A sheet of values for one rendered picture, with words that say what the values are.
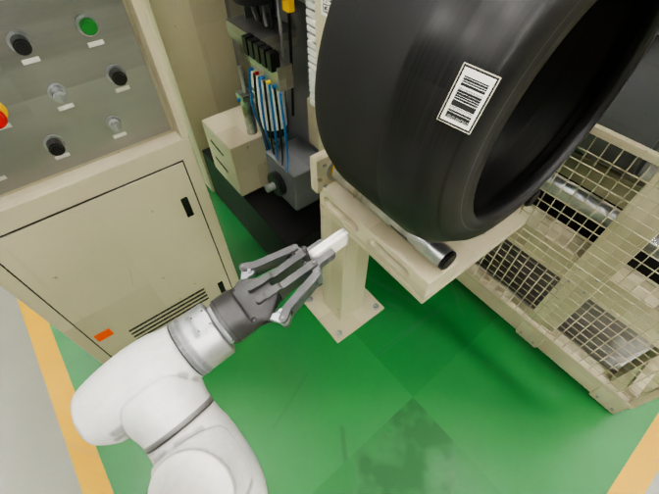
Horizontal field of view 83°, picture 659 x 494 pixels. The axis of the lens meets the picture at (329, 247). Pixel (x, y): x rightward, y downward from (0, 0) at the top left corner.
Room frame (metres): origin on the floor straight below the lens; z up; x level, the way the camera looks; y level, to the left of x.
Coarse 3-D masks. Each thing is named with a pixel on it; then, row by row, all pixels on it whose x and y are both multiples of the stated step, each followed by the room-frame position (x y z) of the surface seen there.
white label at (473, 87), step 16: (464, 64) 0.37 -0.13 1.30; (464, 80) 0.37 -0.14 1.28; (480, 80) 0.36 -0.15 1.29; (496, 80) 0.35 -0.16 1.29; (448, 96) 0.37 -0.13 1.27; (464, 96) 0.36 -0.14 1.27; (480, 96) 0.35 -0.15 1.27; (448, 112) 0.36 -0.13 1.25; (464, 112) 0.35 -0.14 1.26; (480, 112) 0.35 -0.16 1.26; (464, 128) 0.34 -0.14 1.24
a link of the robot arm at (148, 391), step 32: (128, 352) 0.19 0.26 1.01; (160, 352) 0.19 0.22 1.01; (96, 384) 0.15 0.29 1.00; (128, 384) 0.15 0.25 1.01; (160, 384) 0.15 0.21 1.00; (192, 384) 0.16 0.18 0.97; (96, 416) 0.12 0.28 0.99; (128, 416) 0.12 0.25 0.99; (160, 416) 0.12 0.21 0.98; (192, 416) 0.12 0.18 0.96
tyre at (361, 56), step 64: (384, 0) 0.48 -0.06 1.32; (448, 0) 0.42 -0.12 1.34; (512, 0) 0.40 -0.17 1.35; (576, 0) 0.41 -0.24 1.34; (640, 0) 0.68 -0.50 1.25; (320, 64) 0.52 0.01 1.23; (384, 64) 0.43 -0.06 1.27; (448, 64) 0.38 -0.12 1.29; (512, 64) 0.37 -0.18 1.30; (576, 64) 0.73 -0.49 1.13; (320, 128) 0.51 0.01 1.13; (384, 128) 0.40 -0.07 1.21; (448, 128) 0.36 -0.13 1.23; (512, 128) 0.72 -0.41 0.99; (576, 128) 0.61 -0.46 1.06; (384, 192) 0.39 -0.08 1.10; (448, 192) 0.35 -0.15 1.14; (512, 192) 0.57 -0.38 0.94
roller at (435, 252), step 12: (336, 180) 0.66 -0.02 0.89; (372, 204) 0.56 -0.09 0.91; (384, 216) 0.53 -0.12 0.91; (396, 228) 0.50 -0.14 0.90; (408, 240) 0.47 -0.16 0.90; (420, 240) 0.46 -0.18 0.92; (420, 252) 0.45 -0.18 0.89; (432, 252) 0.43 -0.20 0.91; (444, 252) 0.42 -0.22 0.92; (444, 264) 0.41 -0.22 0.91
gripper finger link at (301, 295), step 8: (312, 272) 0.32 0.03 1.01; (320, 272) 0.32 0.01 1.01; (312, 280) 0.30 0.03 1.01; (304, 288) 0.29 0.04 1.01; (312, 288) 0.30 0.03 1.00; (296, 296) 0.28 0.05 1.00; (304, 296) 0.28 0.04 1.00; (288, 304) 0.27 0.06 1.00; (296, 304) 0.27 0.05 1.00; (280, 312) 0.26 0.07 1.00; (288, 312) 0.26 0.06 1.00; (280, 320) 0.24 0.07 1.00
